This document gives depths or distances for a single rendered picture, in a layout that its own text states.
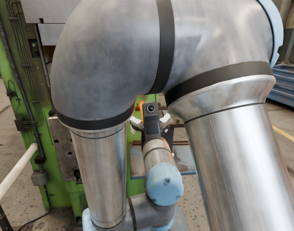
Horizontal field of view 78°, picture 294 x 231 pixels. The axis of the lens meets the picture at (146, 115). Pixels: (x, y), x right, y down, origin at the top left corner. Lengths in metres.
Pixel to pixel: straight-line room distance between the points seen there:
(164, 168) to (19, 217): 1.64
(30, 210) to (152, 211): 1.56
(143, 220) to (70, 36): 0.39
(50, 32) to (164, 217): 0.91
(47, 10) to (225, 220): 1.01
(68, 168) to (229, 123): 1.15
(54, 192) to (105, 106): 1.55
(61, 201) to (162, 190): 1.44
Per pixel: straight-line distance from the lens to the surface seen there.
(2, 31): 1.27
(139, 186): 1.63
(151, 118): 0.52
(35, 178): 1.57
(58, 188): 1.67
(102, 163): 0.26
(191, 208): 1.73
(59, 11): 1.03
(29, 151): 1.39
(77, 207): 1.50
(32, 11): 1.07
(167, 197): 0.40
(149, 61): 0.16
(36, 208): 1.92
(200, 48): 0.18
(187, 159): 1.03
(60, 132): 1.12
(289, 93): 4.25
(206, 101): 0.18
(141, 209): 0.46
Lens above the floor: 1.33
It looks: 25 degrees down
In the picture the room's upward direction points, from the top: straight up
